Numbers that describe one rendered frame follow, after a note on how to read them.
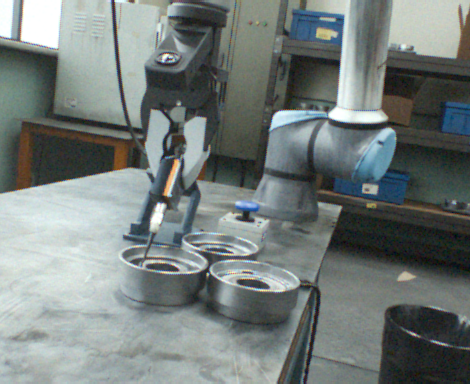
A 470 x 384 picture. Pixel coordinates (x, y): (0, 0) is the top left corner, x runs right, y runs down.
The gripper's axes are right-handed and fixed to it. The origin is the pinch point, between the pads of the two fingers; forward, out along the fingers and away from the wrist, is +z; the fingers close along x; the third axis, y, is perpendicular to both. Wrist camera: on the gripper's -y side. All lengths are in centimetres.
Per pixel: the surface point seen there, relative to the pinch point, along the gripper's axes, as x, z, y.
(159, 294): -3.2, 11.5, -8.6
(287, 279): -15.8, 9.9, 1.0
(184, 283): -5.4, 10.2, -7.2
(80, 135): 112, 19, 186
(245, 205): -5.4, 6.0, 21.9
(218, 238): -3.9, 9.7, 12.6
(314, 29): 27, -66, 354
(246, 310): -12.8, 11.5, -7.7
